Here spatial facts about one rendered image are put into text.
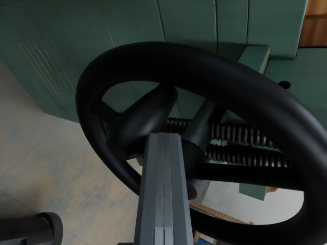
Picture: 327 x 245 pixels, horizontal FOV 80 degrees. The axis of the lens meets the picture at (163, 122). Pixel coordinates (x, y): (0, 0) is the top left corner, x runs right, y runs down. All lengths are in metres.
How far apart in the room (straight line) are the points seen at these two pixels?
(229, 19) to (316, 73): 0.12
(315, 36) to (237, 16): 0.15
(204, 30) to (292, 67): 0.13
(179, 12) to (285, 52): 0.15
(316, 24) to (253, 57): 0.15
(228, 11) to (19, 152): 0.93
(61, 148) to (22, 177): 0.19
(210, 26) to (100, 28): 0.22
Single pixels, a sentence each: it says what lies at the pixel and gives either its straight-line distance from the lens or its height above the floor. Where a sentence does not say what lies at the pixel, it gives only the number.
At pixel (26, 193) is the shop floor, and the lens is 1.11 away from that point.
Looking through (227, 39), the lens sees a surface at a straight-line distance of 0.31.
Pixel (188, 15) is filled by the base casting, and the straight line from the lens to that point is 0.32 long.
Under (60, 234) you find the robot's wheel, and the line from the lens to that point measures 1.07.
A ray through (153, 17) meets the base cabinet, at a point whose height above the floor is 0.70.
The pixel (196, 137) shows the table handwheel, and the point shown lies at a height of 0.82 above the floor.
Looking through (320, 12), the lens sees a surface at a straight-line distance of 0.42.
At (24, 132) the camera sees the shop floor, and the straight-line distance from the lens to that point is 1.01.
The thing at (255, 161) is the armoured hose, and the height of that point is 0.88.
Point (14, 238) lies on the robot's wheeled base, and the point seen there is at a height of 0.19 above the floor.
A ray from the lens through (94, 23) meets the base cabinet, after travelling 0.44.
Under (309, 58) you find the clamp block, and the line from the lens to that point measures 0.32.
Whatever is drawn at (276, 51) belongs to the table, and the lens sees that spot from 0.31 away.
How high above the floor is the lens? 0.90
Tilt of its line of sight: 30 degrees down
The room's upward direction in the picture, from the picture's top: 102 degrees clockwise
